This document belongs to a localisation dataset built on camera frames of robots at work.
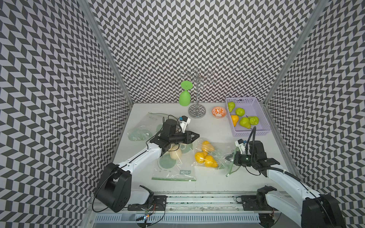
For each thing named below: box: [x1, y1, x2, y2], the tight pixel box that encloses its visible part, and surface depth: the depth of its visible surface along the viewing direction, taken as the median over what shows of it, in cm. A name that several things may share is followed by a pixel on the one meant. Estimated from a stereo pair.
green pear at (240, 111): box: [235, 107, 246, 117], surface depth 109 cm
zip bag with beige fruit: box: [151, 143, 197, 181], surface depth 85 cm
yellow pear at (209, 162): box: [203, 154, 219, 168], surface depth 84 cm
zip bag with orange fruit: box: [191, 137, 239, 178], surface depth 86 cm
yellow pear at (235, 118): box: [230, 114, 240, 127], surface depth 104 cm
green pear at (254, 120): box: [248, 115, 260, 126], surface depth 102 cm
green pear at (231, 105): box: [227, 101, 236, 113], surface depth 112 cm
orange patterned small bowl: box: [211, 106, 227, 119], surface depth 111 cm
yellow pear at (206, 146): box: [201, 140, 216, 152], surface depth 89 cm
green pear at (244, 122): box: [239, 116, 251, 130], surface depth 103 cm
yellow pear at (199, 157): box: [194, 152, 208, 164], surface depth 86 cm
